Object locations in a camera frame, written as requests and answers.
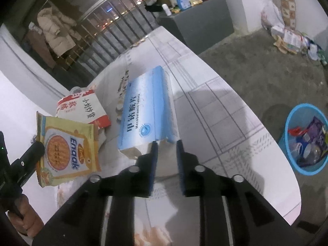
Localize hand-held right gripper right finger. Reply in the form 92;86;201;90
176;140;305;246

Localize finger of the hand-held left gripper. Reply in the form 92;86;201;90
11;142;47;185

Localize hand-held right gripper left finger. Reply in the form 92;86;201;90
33;141;159;246

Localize orange and white snack packet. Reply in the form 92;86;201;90
35;111;102;188

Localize blue and white medicine box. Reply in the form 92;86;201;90
117;66;180;160

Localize red and white snack bag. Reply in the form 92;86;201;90
55;88;112;131

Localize blue plastic basket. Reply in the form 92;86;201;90
277;103;328;177

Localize red plastic wrapper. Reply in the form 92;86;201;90
288;126;307;137

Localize plastic bottle with blue label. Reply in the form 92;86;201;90
290;136;324;164

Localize purple snack bag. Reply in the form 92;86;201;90
299;116;328;167

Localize person's left hand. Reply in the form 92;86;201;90
8;194;44;236

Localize brown coat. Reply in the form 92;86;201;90
25;29;56;69

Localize beige puffer coat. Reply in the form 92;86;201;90
36;7;78;57

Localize metal balcony railing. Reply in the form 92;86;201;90
61;0;164;72

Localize grey cabinet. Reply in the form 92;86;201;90
156;0;235;55

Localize pile of paper packaging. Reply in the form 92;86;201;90
271;25;328;66

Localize white plastic bag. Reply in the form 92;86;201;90
260;1;285;28

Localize tall patterned cardboard box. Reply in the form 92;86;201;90
275;0;298;29

